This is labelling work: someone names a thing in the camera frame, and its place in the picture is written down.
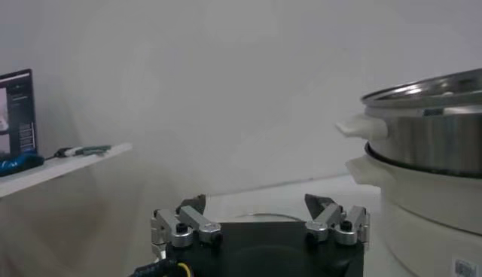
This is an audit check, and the stainless steel steamer basket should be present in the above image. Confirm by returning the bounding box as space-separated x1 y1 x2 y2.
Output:
334 67 482 178

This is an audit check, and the white side table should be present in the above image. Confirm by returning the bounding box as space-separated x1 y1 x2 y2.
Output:
0 142 133 199

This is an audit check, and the round glass pot lid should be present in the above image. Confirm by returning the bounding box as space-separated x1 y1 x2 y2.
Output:
229 212 308 224

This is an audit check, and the white electric cooker base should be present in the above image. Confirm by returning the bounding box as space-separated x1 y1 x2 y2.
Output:
345 152 482 277

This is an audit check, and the blue object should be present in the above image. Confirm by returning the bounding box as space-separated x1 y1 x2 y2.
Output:
0 153 45 178

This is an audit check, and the green object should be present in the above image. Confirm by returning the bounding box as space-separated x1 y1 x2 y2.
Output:
75 145 113 157

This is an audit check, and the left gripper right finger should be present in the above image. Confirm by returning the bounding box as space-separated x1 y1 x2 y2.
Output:
304 193 371 248

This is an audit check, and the small black device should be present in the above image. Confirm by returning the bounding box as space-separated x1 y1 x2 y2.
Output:
44 147 73 161

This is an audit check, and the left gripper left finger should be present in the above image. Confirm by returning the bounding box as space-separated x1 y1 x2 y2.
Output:
150 193 223 249

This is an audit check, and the black computer monitor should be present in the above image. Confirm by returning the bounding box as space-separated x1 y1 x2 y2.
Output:
0 68 38 159

